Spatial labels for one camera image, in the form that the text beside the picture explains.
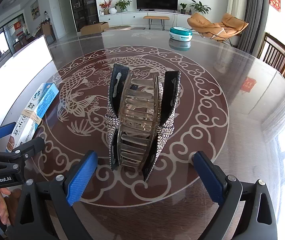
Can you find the blue white toothpaste box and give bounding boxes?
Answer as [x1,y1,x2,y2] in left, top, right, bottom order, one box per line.
[5,83,59,152]

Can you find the rhinestone hair claw clip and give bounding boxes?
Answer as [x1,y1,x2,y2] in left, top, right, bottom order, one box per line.
[105,63,181,181]

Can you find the cardboard box on floor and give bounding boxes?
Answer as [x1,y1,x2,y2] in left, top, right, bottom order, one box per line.
[81,22,109,36]

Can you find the dark wooden dining chair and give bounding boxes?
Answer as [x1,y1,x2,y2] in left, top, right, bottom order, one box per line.
[258,33,285,78]

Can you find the red flower vase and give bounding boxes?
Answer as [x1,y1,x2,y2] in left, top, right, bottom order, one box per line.
[99,0,113,15]

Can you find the dark display cabinet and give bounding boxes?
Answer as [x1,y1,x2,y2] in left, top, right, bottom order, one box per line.
[70,0,99,33]

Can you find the grey curtain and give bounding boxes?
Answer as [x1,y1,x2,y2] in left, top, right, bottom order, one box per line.
[237,0,269,56]

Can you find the green potted plant left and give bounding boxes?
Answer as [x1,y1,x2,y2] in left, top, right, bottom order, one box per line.
[114,0,132,12]

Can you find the green potted plant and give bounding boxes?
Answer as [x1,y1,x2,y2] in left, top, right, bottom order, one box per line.
[114,0,132,12]
[190,0,211,14]

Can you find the orange lounge chair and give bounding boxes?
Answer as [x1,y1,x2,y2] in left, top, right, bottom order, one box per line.
[187,13,249,43]

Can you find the teal white round container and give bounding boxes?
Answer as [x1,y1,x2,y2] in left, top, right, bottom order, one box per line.
[169,27,193,42]

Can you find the wooden bench stool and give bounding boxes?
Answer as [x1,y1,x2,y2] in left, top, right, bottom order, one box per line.
[142,15,170,31]

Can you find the white tv cabinet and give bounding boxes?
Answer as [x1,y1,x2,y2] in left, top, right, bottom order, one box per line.
[99,11,190,31]

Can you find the green potted plant right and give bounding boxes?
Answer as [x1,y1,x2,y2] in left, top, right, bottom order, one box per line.
[190,0,211,14]

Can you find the small potted plant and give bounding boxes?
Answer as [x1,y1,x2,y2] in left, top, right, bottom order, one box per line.
[179,3,187,14]

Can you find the wall painting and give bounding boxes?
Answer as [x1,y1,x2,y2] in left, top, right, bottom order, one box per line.
[30,0,40,20]

